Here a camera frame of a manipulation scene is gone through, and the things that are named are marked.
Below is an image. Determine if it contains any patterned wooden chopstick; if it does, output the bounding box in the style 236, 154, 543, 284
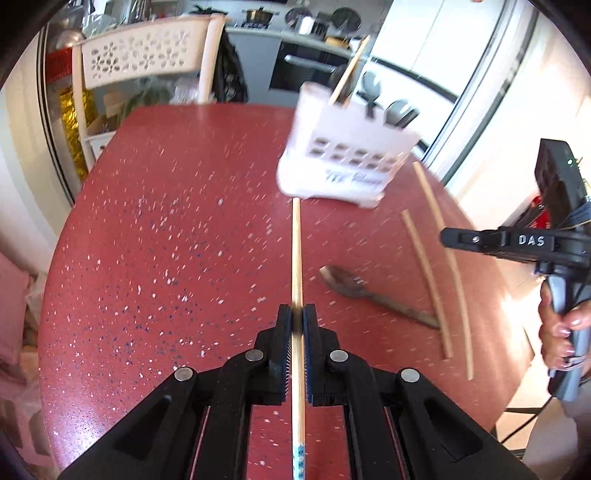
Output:
290, 198, 307, 479

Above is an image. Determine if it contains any dark plastic spoon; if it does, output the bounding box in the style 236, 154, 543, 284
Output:
362, 71, 381, 119
384, 100, 420, 129
320, 264, 441, 330

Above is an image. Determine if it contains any person's right hand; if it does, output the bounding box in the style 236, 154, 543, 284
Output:
538, 281, 591, 369

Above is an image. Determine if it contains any white plastic utensil holder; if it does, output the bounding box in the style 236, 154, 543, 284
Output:
276, 82, 420, 209

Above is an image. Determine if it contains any white refrigerator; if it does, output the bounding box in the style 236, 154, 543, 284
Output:
366, 0, 504, 152

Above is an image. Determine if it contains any pink plastic stool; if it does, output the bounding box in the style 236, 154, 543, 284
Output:
1, 255, 36, 462

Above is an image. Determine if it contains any black plastic bag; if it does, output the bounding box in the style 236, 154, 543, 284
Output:
212, 29, 249, 103

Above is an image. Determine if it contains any built-in black oven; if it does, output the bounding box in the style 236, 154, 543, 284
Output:
270, 42, 349, 92

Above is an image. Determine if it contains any white perforated storage cart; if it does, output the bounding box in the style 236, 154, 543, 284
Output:
71, 13, 225, 169

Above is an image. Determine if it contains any cooking pot on stove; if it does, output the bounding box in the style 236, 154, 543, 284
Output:
242, 7, 277, 29

